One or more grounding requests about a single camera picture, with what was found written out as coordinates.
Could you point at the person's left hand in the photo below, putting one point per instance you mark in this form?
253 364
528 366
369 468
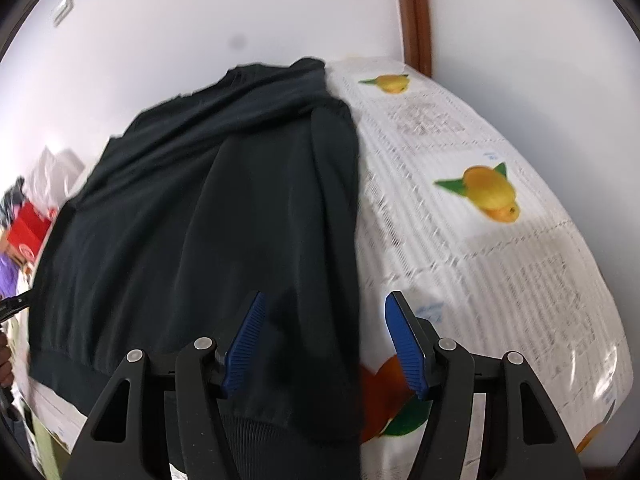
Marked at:
6 368

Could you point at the red paper shopping bag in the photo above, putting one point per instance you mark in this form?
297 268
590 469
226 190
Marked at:
28 232

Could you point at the black long-sleeve sweatshirt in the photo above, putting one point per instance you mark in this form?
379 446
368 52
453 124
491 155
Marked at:
250 185

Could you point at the purple plush toy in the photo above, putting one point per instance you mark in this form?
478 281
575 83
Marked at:
9 274

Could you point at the white paper shopping bag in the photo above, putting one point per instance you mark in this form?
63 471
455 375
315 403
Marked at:
51 181

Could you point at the plaid clothes in bag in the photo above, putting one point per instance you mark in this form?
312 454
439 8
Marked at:
11 203

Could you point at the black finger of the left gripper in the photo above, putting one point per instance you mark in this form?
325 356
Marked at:
12 305

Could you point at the fruit print white tablecloth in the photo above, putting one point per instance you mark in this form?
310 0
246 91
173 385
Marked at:
451 215

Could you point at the white wall light switch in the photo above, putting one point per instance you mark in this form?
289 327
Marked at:
61 10

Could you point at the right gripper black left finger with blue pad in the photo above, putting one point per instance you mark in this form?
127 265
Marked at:
125 434

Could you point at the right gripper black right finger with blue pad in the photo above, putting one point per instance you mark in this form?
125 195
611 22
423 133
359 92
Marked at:
523 436

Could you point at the brown wooden door frame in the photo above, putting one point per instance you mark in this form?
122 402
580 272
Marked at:
415 18

